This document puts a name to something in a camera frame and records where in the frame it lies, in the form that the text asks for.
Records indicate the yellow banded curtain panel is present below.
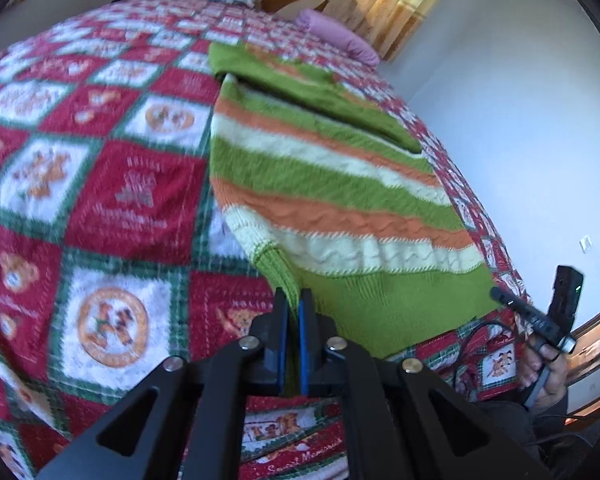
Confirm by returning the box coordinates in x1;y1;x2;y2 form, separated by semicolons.
325;0;464;62

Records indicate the person's dark clothing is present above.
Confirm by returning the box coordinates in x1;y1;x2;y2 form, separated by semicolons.
472;395;600;480

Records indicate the black cable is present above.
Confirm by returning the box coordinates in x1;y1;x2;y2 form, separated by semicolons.
450;321;522;396

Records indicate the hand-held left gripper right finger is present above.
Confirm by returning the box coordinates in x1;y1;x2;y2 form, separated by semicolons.
299;287;551;480

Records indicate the person's right hand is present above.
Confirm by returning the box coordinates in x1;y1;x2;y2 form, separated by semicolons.
517;332;570;411

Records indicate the green striped knit sweater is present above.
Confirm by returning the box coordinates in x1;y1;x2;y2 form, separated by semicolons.
207;42;494;396

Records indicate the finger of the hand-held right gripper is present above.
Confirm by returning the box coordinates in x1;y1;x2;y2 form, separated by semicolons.
489;286;557;344

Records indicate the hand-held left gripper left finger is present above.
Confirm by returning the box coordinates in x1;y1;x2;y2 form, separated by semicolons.
35;287;293;480

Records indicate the red checked printed quilt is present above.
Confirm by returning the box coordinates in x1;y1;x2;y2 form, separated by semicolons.
0;0;531;480

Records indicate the pink pillow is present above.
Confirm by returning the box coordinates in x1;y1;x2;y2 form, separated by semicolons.
295;8;381;66

